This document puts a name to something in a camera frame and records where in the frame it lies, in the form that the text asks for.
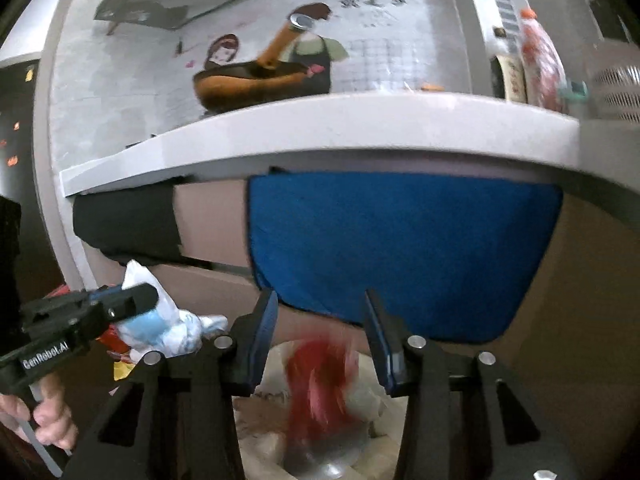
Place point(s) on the beige trash bin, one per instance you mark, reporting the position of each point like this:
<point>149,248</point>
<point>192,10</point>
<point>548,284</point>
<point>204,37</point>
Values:
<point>369,449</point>

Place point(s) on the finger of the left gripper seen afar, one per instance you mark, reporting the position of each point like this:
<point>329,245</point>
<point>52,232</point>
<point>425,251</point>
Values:
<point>120,304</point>

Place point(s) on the orange cap bottle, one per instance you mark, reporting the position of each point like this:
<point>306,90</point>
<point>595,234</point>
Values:
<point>543,69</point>

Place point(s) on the white kitchen countertop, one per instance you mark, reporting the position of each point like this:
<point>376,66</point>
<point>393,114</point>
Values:
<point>401,120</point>

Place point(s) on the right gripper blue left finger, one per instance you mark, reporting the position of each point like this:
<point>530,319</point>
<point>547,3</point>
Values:
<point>258,336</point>

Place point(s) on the person's left hand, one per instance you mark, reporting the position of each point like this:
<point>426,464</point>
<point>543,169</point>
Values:
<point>53,417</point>

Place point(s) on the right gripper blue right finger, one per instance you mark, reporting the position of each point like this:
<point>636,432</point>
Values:
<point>386,345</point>

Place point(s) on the white dish rack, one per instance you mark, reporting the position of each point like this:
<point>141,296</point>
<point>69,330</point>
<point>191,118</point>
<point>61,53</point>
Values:
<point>612,69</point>

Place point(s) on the white blue plastic bag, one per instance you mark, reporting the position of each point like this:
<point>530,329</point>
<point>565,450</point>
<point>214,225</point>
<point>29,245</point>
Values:
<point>166,328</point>

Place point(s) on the black refrigerator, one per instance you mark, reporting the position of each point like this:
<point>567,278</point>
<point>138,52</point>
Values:
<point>37,270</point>

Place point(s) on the red wrapper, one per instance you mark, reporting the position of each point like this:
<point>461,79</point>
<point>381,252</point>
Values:
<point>319,371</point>

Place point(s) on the brown frying pan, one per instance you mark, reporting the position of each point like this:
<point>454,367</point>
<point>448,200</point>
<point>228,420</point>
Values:
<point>262,80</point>

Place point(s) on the blue towel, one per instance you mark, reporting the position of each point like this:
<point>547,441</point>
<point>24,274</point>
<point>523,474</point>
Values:
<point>454,257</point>

